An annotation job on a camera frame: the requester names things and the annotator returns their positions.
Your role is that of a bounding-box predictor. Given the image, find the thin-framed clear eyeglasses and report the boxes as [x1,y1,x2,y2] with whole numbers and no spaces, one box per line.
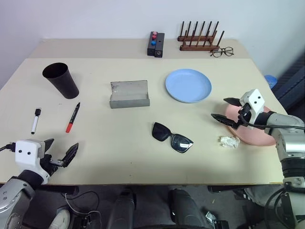
[210,46,234,58]

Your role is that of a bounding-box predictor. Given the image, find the black sunglasses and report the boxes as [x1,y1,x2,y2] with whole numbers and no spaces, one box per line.
[152,122,194,155]

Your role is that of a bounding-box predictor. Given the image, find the black floor device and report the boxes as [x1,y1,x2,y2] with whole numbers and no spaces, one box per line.
[73,210,102,229]

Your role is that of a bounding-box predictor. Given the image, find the thin floor cable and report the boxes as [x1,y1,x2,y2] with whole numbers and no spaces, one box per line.
[63,190,100,215]

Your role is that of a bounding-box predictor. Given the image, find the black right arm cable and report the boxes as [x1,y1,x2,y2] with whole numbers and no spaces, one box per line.
[239,112,305,131]

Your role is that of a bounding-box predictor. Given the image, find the black box with coloured buttons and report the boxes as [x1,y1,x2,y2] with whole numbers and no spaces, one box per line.
[147,31,159,57]

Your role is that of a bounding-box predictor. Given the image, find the dark blue chair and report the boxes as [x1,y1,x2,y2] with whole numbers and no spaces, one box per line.
[273,54,305,118]

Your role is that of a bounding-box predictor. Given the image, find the crumpled white paper ball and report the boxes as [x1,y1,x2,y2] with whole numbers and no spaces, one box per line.
[218,135,241,149]

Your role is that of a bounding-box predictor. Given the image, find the pink plate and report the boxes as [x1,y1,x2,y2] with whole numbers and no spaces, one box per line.
[224,105,277,146]

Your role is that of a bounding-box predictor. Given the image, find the white shoe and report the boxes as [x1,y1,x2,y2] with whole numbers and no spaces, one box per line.
[48,206,71,229]

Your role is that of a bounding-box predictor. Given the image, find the brown wooden peg rack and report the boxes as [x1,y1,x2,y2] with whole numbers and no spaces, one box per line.
[177,21,225,52]

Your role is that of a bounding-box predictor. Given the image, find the black rectangular block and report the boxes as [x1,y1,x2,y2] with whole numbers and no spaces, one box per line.
[154,32,166,59]

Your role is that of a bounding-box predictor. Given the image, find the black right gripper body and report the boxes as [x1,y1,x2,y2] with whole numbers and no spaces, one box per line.
[236,104,254,127]

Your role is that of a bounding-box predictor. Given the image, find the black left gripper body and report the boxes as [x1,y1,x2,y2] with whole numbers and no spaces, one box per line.
[38,154,65,178]

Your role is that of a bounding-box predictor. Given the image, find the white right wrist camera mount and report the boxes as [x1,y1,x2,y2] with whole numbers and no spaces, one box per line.
[239,89,271,131]

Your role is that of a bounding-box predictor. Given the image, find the dark rounded robot leg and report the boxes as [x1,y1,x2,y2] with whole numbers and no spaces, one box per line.
[167,188,208,229]
[105,188,137,229]

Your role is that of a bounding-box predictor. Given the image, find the white marker with black cap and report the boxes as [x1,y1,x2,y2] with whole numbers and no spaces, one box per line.
[30,108,42,135]

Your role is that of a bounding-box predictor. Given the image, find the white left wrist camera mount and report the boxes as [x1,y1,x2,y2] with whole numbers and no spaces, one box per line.
[14,139,50,185]

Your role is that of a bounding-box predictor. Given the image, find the light blue plate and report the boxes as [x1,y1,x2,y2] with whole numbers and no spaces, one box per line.
[165,68,213,104]

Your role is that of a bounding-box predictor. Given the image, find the black marker with red cap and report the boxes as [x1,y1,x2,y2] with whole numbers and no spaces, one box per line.
[65,102,81,133]

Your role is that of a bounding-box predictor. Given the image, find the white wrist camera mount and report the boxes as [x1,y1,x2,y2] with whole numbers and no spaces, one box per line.
[239,89,271,131]
[14,139,50,185]

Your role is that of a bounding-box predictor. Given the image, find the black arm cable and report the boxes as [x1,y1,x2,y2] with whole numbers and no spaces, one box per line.
[239,112,305,131]
[0,142,16,152]

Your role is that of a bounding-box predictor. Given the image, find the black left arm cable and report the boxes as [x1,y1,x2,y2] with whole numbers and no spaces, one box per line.
[0,142,16,152]

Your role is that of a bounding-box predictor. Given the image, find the grey open glasses case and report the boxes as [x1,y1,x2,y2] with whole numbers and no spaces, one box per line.
[109,80,151,110]

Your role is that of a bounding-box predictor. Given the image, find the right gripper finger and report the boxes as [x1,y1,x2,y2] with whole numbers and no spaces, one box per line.
[211,113,239,130]
[223,97,243,108]

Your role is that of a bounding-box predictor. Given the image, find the black plastic cup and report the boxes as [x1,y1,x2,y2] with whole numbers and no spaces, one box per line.
[42,62,80,100]

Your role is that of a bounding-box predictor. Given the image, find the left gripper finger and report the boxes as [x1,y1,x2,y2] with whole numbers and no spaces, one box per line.
[61,142,80,168]
[43,138,55,155]

